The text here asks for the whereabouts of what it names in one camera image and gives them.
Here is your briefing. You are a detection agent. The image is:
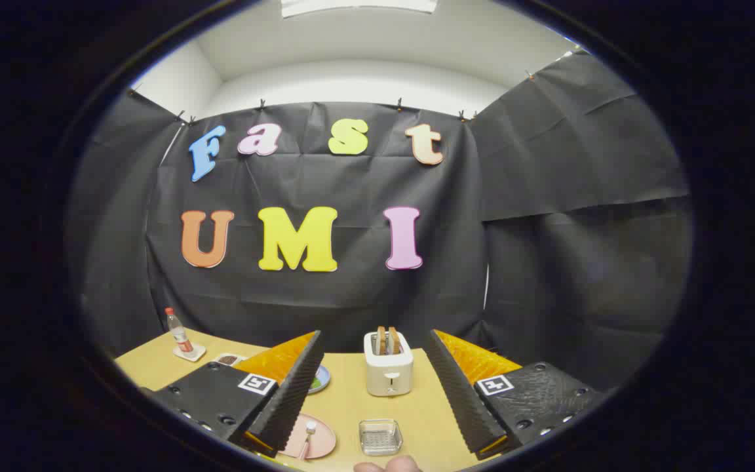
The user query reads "red-capped sauce bottle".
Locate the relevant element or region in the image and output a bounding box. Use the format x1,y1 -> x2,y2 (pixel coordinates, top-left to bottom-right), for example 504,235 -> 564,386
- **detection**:
165,307 -> 195,355

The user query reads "ceiling light panel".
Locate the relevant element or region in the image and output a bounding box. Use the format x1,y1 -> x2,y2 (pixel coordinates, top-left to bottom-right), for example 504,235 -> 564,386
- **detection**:
281,0 -> 438,18

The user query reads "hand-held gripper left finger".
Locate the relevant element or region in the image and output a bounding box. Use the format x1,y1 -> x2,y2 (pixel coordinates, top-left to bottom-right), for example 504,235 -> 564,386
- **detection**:
138,330 -> 326,458

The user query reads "pink plate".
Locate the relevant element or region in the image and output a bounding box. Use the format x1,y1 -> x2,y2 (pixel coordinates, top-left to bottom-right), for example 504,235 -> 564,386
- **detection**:
279,413 -> 338,460

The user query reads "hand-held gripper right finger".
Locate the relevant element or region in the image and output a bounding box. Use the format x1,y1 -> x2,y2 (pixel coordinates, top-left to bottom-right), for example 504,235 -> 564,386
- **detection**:
422,328 -> 614,461

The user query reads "metal wire basket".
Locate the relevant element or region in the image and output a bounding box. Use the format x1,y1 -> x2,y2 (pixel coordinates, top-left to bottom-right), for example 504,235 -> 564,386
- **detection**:
358,419 -> 404,457

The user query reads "black backdrop cloth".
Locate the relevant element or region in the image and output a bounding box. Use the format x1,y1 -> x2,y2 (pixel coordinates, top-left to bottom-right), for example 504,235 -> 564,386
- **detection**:
66,49 -> 693,394

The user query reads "blue plate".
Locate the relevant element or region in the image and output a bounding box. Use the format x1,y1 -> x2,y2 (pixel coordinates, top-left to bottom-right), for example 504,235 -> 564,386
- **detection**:
307,364 -> 332,395

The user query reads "white toaster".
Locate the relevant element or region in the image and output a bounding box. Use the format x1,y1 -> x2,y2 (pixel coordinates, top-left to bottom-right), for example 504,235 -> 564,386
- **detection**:
363,330 -> 415,397

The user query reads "small white square dish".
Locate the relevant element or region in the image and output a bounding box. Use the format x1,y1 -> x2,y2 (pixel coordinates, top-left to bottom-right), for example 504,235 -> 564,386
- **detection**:
172,342 -> 207,363

